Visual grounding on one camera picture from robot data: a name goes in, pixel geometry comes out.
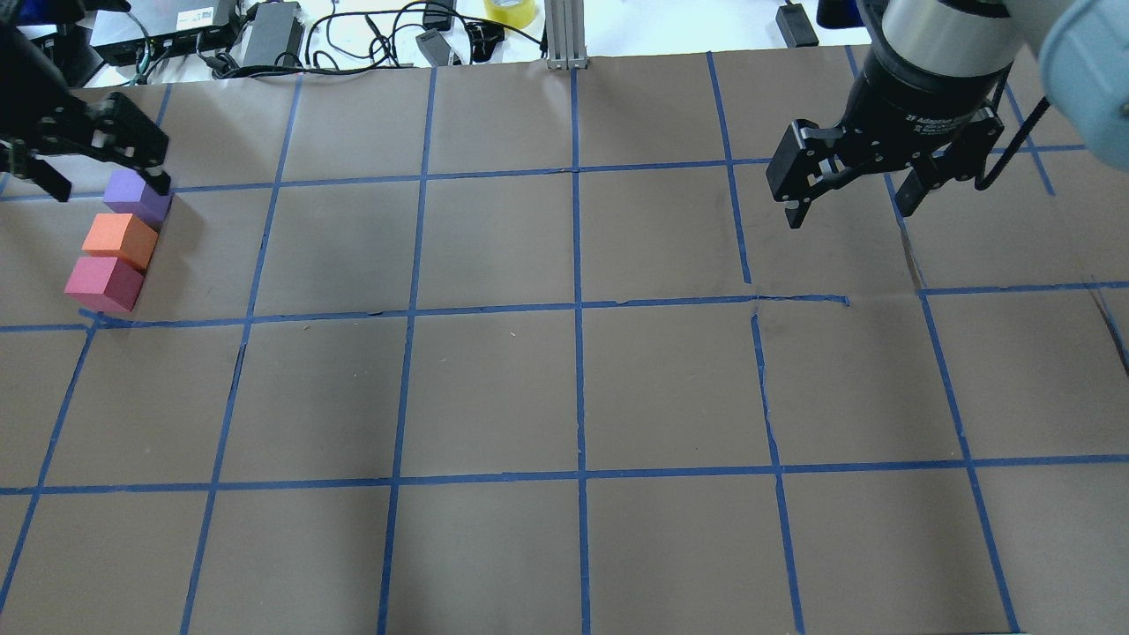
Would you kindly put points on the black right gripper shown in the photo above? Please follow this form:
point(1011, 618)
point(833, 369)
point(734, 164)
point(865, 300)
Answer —
point(922, 101)

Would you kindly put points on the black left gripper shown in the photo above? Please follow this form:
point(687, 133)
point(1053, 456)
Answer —
point(24, 78)

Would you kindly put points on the orange foam cube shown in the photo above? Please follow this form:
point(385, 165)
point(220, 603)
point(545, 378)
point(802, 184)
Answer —
point(124, 236)

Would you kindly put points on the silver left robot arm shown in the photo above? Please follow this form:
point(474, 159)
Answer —
point(27, 70)

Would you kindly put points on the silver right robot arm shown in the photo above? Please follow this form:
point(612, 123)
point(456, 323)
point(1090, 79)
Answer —
point(1080, 46)

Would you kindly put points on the purple foam cube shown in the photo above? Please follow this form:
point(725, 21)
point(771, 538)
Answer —
point(128, 193)

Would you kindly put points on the red foam cube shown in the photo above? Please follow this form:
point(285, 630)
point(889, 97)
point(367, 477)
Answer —
point(104, 284)

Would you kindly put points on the black power adapter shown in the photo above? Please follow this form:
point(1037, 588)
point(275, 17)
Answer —
point(795, 26)

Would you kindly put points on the black power brick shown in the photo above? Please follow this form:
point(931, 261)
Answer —
point(275, 35)

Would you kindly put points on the yellow tape roll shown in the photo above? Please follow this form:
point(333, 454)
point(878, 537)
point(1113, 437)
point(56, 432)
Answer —
point(515, 13)

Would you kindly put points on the aluminium frame post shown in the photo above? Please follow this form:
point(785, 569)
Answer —
point(564, 30)

